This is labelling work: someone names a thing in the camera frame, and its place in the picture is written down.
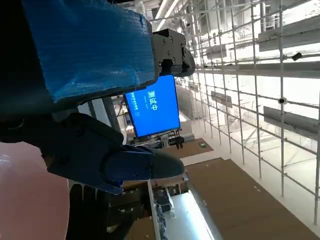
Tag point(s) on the left robot hand blue tape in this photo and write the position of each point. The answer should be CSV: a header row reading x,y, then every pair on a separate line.
x,y
95,50

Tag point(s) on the pink bowl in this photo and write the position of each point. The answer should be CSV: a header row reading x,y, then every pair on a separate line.
x,y
25,200

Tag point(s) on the blue monitor screen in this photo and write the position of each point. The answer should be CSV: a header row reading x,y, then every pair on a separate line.
x,y
155,110

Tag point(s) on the grey ceiling tray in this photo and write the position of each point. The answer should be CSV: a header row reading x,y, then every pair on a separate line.
x,y
290,121
287,37
222,99

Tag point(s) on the small green sign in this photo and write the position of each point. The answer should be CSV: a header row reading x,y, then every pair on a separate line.
x,y
202,144

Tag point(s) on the white cabinet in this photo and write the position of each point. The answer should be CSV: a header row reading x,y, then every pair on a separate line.
x,y
185,215

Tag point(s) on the metal pipe lattice frame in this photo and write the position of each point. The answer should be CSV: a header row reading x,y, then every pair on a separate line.
x,y
257,100

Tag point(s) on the small black ceiling camera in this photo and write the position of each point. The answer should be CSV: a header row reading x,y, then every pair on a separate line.
x,y
282,100
296,56

